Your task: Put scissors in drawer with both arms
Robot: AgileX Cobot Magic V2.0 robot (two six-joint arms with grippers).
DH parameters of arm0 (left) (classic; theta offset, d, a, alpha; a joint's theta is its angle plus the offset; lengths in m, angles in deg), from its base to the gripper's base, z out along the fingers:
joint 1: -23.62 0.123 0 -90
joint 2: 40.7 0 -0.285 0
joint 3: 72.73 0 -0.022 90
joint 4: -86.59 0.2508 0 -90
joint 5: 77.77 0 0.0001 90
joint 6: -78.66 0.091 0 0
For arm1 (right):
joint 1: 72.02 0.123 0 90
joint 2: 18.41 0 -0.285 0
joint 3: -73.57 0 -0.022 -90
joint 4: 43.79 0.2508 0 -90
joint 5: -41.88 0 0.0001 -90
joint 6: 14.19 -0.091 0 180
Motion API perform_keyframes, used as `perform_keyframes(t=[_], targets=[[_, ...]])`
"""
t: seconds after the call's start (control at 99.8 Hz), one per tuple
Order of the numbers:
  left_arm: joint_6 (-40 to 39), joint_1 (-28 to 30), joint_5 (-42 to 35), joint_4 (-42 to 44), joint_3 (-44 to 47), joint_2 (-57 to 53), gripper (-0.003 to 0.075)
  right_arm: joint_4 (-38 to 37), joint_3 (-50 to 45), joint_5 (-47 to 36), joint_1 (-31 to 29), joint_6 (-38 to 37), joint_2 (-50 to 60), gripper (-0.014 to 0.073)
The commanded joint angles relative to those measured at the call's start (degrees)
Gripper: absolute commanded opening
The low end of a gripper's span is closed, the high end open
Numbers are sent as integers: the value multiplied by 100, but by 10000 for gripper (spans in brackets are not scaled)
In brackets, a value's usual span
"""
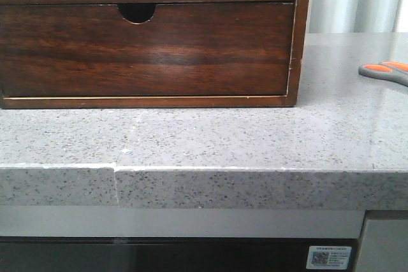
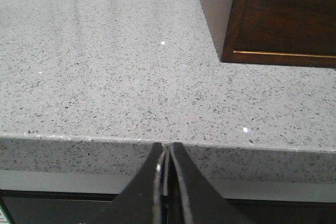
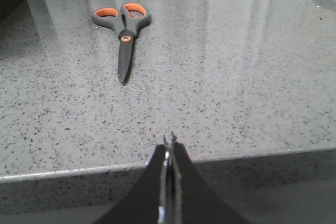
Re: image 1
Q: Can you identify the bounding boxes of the grey orange handled scissors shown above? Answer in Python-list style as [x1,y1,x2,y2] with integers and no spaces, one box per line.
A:
[358,61,407,87]

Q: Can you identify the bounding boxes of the lower wooden drawer front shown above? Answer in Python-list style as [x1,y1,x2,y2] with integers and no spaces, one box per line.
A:
[1,3,293,97]

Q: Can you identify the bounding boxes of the dark wooden drawer cabinet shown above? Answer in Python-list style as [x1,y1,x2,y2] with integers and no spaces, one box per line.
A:
[1,0,309,109]

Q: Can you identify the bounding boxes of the white QR code sticker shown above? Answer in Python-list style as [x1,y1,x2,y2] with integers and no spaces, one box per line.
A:
[306,246,352,270]

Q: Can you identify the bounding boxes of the grey cabinet door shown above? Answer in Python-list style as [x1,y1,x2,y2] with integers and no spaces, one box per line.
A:
[355,211,407,271]

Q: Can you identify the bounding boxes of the black appliance under counter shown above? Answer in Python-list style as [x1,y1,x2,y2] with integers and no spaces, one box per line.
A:
[1,237,358,271]

